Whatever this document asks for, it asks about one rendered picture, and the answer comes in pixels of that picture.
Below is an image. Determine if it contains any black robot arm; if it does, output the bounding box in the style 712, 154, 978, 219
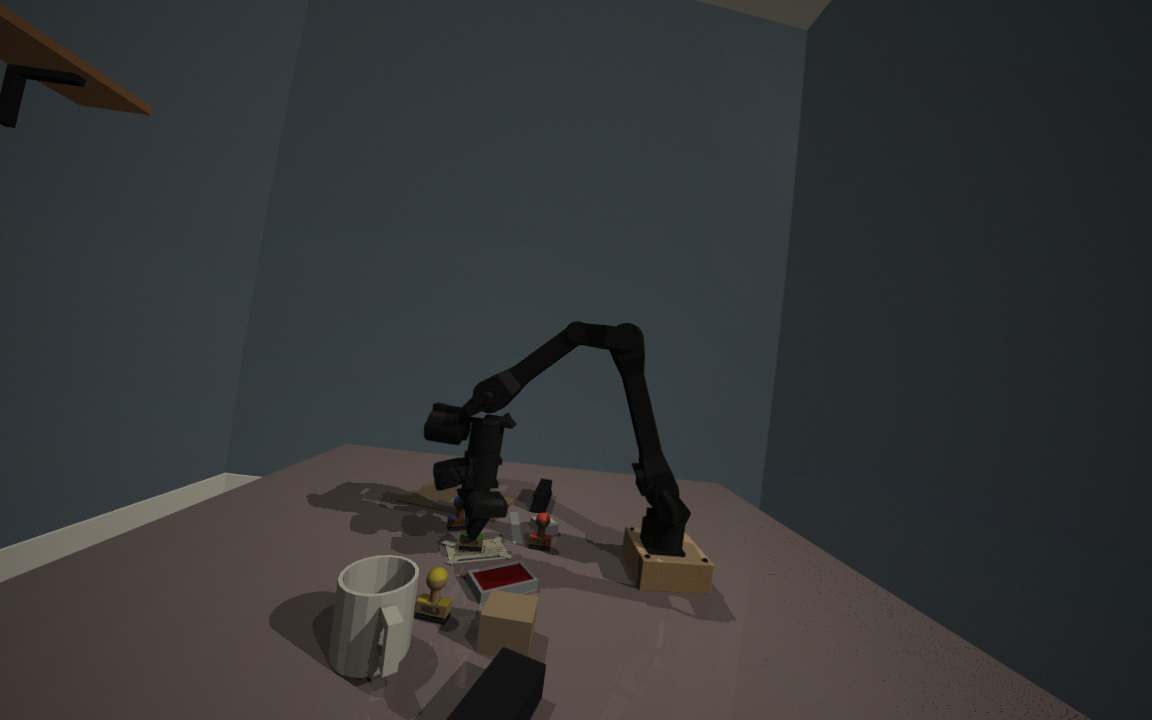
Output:
424, 321, 691, 558

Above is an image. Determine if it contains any grey mug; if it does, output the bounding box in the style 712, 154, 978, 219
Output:
329, 555, 419, 679

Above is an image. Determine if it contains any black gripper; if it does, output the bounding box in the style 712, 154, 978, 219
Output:
457, 448, 508, 541

